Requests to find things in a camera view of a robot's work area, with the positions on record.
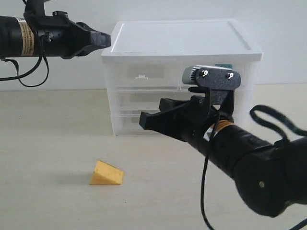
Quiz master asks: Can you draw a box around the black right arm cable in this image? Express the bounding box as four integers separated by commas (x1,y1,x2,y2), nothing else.
200,104,307,230

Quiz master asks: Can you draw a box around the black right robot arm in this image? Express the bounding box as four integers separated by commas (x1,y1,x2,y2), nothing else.
139,94,307,218

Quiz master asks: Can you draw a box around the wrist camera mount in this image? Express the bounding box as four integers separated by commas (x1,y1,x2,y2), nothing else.
182,65,241,115
23,0,48,16

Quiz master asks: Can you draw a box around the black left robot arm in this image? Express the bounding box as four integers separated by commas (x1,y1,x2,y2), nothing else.
0,11,111,59

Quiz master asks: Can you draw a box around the middle wide clear drawer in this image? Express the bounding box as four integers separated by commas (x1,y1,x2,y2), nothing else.
110,90,250,115

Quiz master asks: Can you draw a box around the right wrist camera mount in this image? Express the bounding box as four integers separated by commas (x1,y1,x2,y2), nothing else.
182,65,241,115

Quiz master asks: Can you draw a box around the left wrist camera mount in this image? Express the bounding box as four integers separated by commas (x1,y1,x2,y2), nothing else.
23,0,48,16

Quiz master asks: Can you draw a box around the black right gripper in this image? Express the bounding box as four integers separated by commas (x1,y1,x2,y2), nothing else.
139,95,234,146

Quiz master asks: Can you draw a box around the white capped blue bottle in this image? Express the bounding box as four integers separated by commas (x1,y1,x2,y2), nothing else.
215,64,233,69

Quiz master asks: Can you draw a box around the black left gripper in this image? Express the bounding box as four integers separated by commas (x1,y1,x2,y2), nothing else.
34,11,111,59

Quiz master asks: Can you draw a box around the white plastic drawer cabinet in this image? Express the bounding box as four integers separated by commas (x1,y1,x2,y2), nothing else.
101,19,263,125

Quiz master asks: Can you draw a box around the yellow cheese wedge sponge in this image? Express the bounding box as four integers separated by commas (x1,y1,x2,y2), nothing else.
89,160,124,185

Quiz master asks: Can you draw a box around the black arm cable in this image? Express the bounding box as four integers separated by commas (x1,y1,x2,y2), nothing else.
0,14,50,87
200,104,307,230

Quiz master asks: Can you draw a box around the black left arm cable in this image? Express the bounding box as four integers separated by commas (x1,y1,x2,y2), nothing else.
0,14,50,87

